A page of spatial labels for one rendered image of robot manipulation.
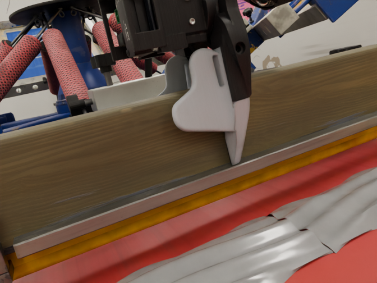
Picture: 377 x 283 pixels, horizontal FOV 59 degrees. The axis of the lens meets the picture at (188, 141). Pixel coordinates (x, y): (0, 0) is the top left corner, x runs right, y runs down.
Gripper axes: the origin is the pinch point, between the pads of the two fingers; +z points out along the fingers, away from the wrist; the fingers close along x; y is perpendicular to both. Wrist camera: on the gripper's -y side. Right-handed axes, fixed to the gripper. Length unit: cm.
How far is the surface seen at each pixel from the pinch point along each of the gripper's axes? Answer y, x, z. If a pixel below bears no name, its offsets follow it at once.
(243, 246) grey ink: 3.9, 7.0, 5.3
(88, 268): 13.6, 0.5, 5.9
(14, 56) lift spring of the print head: 16, -66, -17
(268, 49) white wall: -200, -250, -4
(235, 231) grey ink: 3.0, 4.7, 5.5
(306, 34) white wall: -200, -198, -10
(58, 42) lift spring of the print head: 6, -61, -18
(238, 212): 0.9, 1.6, 5.8
